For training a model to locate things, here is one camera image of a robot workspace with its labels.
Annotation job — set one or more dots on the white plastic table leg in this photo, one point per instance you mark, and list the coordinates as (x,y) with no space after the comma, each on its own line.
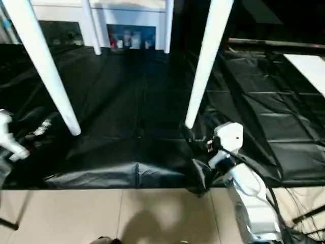
(208,50)
(45,63)
(168,25)
(91,30)

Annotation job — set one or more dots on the black work mat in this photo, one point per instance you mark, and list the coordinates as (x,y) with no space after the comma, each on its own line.
(139,101)

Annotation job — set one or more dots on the black tripod leg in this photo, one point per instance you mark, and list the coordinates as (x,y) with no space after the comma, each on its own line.
(10,223)

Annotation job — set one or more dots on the white side board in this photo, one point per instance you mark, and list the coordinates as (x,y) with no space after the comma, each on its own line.
(307,71)

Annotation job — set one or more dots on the long black bar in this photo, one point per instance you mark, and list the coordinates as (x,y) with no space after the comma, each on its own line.
(279,43)

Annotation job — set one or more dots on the white glass-door cabinet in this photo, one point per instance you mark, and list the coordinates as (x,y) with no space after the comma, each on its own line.
(127,15)

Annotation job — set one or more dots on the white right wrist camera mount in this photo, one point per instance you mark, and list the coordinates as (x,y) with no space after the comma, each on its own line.
(228,137)

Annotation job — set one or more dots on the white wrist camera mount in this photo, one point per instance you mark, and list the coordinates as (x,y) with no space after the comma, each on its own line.
(10,137)
(228,137)

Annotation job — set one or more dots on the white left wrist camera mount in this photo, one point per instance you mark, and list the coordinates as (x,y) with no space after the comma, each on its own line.
(10,137)

